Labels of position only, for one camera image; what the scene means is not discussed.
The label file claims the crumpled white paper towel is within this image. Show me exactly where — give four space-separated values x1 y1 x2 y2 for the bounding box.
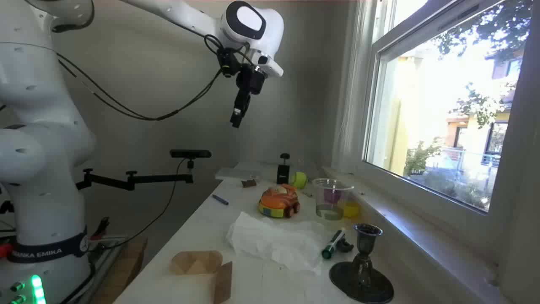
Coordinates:
224 211 338 275

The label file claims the small yellow object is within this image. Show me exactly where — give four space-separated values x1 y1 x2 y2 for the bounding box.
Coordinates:
341 200 361 221

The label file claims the small black bottle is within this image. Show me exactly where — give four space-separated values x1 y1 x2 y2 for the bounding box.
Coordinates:
275 151 292 185

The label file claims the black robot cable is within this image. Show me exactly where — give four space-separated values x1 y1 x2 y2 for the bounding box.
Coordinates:
54 32 226 123

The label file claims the black marker cap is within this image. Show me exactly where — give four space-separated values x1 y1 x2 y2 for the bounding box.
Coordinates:
336 238 356 254

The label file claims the toy hamburger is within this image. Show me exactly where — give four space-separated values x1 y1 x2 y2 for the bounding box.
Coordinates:
257 184 302 219

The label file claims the white window frame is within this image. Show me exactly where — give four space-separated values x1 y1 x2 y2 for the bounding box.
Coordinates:
331 0 540 304

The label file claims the dark metal candlestick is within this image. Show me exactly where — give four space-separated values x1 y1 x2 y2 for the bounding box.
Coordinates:
327 221 395 304

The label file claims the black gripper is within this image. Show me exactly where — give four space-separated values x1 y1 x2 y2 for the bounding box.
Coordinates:
230 64 268 129

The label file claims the black camera on mount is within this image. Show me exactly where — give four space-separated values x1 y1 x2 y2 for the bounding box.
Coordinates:
169 146 213 160

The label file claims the yellow-green tennis ball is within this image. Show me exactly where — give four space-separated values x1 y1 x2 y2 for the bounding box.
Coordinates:
289 170 309 190

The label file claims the brown cardboard box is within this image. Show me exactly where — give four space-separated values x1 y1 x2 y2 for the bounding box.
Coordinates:
130 249 235 304

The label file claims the thin black camera cable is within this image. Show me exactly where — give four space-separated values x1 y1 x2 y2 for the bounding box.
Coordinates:
108 158 189 246

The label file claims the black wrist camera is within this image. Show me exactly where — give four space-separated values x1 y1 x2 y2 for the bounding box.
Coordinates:
216 45 245 79

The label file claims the wooden board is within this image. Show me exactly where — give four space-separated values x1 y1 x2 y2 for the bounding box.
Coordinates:
91 238 149 304

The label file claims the clear glass cup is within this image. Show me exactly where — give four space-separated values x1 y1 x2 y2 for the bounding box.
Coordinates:
311 175 356 221

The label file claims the purple object in cup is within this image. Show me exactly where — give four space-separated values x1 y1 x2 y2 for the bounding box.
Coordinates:
322 187 343 205

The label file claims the green marker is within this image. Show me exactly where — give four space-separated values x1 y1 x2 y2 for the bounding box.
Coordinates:
321 227 346 261

